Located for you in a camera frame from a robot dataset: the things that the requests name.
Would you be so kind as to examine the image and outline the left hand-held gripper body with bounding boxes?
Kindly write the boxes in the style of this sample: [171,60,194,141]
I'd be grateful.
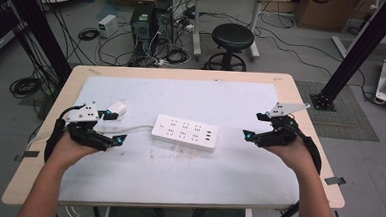
[62,99,113,152]

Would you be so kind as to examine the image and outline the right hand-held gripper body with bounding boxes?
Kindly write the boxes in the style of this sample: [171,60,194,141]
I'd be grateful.
[256,100,311,151]

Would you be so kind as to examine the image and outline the white plug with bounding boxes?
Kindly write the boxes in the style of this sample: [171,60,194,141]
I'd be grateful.
[108,100,128,117]

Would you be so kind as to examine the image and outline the person's right hand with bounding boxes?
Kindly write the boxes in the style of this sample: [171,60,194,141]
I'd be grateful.
[263,134,316,178]

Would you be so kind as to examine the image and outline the person's left hand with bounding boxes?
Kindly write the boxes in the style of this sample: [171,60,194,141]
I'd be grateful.
[48,130,102,172]

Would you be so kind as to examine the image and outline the grey floor mat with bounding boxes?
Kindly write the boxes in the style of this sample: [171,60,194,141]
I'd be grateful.
[292,80,383,143]

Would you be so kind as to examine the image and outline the pale blue table mat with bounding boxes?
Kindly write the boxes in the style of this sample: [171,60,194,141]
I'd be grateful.
[58,72,306,216]

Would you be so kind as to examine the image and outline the white power strip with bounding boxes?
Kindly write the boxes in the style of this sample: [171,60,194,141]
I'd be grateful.
[150,113,221,154]

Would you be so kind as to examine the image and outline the grey tape strip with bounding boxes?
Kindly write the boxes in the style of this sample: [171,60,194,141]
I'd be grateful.
[13,148,41,164]
[323,175,348,188]

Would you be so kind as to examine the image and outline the person's legs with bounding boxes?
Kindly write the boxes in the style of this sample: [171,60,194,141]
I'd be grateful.
[107,201,247,217]

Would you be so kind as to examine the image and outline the light wooden table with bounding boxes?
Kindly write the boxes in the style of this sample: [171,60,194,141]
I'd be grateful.
[1,58,353,217]

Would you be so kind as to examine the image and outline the black round stool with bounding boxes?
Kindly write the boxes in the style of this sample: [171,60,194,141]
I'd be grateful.
[202,21,256,74]

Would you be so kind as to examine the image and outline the white box device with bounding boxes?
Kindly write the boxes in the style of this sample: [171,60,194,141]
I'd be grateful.
[97,13,120,39]

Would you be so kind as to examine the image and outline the black computer tower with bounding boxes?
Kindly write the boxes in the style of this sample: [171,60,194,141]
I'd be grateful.
[128,0,157,60]
[151,0,177,45]

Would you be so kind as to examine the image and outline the black metal stand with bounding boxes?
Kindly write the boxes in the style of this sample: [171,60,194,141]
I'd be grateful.
[308,0,386,115]
[0,0,77,83]

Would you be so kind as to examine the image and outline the large cardboard box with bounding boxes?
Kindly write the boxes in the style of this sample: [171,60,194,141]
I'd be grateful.
[292,0,362,33]

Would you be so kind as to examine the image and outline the left hand-held gripper black cable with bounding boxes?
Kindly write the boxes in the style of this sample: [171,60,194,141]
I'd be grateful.
[43,103,87,166]

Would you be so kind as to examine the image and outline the hand-held gripper black cable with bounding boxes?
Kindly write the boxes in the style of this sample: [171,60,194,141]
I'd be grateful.
[246,119,324,217]
[43,103,87,166]

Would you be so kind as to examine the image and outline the right hand-held gripper black cable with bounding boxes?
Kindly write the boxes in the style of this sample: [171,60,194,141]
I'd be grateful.
[246,119,324,217]

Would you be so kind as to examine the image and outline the coiled black cable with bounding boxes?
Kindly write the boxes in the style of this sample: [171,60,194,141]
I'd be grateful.
[8,75,44,101]
[76,26,101,43]
[164,47,191,66]

